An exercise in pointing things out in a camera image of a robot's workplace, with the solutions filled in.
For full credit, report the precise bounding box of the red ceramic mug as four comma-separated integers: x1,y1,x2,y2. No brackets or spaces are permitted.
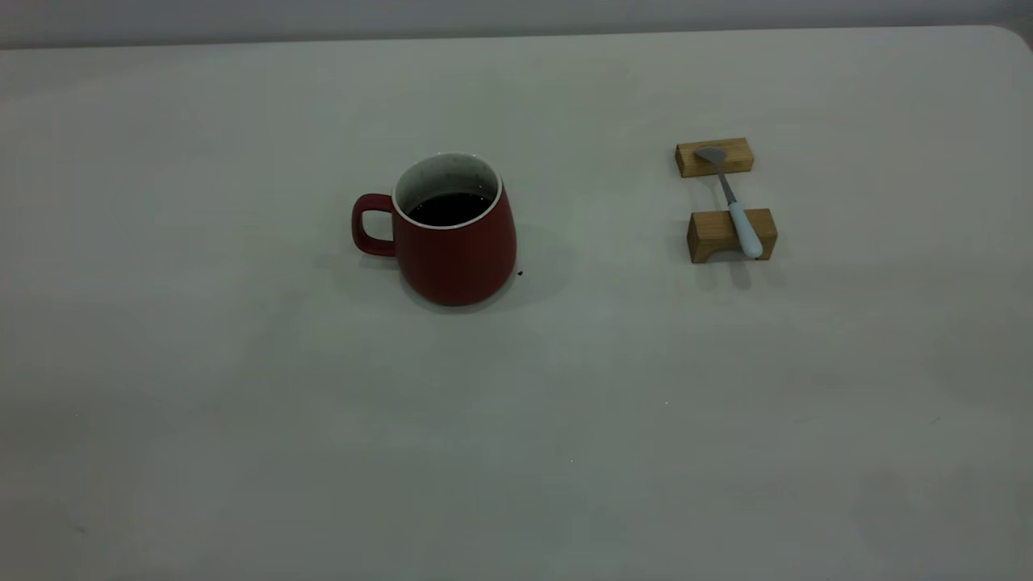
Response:
351,152,518,307

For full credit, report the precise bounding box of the arched wooden block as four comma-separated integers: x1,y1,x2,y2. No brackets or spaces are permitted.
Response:
687,208,779,264

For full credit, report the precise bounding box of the metal spoon with white handle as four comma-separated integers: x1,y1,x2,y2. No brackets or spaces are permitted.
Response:
695,146,764,260

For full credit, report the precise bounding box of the dark coffee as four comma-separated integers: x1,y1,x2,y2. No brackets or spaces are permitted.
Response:
409,192,493,228

